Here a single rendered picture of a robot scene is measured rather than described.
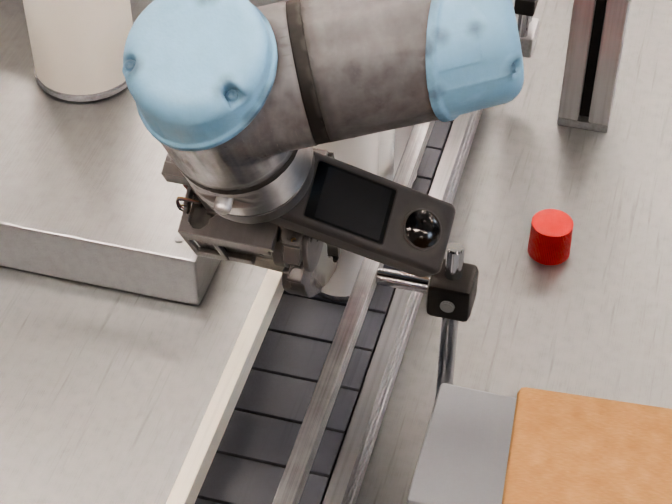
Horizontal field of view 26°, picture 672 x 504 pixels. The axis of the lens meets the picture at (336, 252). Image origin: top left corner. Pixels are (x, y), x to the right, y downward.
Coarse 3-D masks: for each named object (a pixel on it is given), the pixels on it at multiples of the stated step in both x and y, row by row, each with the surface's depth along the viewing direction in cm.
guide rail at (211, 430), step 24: (264, 288) 103; (264, 312) 102; (240, 336) 100; (264, 336) 102; (240, 360) 98; (240, 384) 98; (216, 408) 95; (216, 432) 94; (192, 456) 93; (192, 480) 91
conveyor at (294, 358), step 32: (448, 128) 122; (384, 288) 108; (288, 320) 106; (320, 320) 106; (384, 320) 110; (288, 352) 104; (320, 352) 104; (352, 352) 104; (256, 384) 101; (288, 384) 101; (352, 384) 101; (256, 416) 99; (288, 416) 99; (224, 448) 97; (256, 448) 97; (288, 448) 97; (320, 448) 97; (224, 480) 96; (256, 480) 96; (320, 480) 96
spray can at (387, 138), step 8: (384, 136) 104; (392, 136) 105; (384, 144) 105; (392, 144) 106; (384, 152) 105; (392, 152) 107; (384, 160) 106; (392, 160) 107; (384, 168) 106; (392, 168) 108; (384, 176) 107; (392, 176) 108
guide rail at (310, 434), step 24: (408, 144) 107; (408, 168) 105; (360, 288) 97; (360, 312) 95; (336, 336) 94; (336, 360) 92; (336, 384) 91; (312, 408) 89; (312, 432) 88; (312, 456) 87; (288, 480) 85
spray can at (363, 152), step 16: (320, 144) 97; (336, 144) 97; (352, 144) 97; (368, 144) 98; (352, 160) 98; (368, 160) 99; (352, 256) 104; (336, 272) 105; (352, 272) 105; (336, 288) 106; (352, 288) 106
